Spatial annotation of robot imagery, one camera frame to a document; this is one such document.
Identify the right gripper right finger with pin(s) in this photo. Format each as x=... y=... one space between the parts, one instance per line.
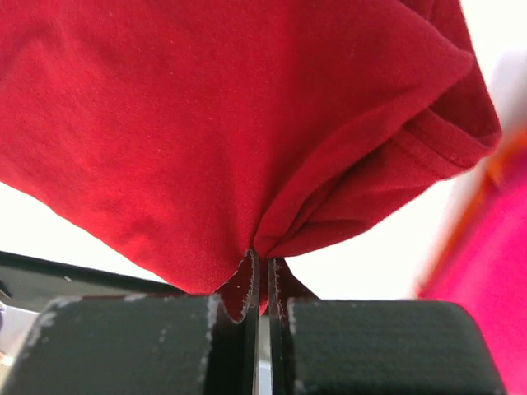
x=373 y=346

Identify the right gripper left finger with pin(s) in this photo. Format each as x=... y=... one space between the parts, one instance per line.
x=140 y=343

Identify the dark red t shirt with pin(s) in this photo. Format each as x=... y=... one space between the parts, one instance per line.
x=185 y=133

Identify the folded magenta t shirt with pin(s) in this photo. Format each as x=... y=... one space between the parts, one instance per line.
x=482 y=265

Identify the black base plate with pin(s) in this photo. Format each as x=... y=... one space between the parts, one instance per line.
x=26 y=278

